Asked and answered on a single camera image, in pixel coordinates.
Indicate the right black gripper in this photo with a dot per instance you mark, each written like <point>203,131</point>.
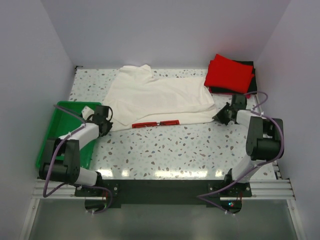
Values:
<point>219,116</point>

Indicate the white t shirt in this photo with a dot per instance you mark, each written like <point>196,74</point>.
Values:
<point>136,97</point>

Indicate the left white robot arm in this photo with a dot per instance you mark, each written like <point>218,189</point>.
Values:
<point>61,157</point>

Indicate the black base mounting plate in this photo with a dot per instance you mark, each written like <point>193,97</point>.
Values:
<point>116,193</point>

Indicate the black folded t shirt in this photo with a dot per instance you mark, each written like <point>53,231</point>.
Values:
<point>252,80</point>

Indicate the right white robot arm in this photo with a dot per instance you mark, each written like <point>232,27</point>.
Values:
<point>264,139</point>

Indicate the green plastic tray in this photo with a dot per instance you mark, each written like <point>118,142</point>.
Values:
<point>62,123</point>

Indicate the red folded t shirt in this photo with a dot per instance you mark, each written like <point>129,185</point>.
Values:
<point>228,75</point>

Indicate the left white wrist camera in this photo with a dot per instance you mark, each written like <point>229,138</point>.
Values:
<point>86,112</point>

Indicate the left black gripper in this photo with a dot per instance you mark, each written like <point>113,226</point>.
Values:
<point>109,124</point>

